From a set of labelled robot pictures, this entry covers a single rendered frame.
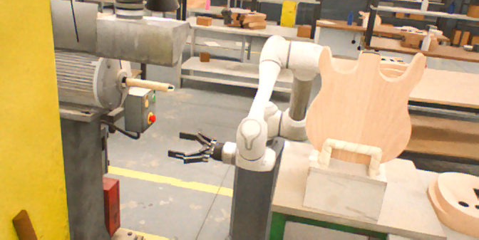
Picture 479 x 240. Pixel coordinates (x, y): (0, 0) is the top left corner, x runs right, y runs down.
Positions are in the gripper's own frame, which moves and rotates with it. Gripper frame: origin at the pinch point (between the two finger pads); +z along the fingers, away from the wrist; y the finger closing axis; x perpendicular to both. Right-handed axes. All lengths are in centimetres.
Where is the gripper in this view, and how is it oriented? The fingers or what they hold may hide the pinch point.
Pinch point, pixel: (176, 144)
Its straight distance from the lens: 166.0
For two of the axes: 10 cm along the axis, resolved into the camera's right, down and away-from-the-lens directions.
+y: 2.1, -4.7, 8.6
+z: -9.8, -1.5, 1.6
